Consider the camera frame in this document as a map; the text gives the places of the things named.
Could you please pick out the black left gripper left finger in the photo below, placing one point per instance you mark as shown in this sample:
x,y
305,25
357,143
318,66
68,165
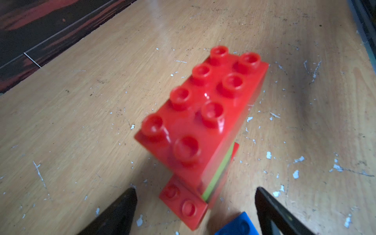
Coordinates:
x,y
117,218

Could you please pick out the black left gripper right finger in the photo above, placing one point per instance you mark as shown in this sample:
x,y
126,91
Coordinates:
x,y
274,218

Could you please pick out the long red lego brick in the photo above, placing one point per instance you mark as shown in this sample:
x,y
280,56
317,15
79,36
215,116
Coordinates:
x,y
188,206
192,132

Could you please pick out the green small lego brick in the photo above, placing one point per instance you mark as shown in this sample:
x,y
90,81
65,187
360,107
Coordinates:
x,y
211,187

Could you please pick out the small blue lego brick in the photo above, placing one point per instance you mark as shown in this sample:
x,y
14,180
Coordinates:
x,y
241,225

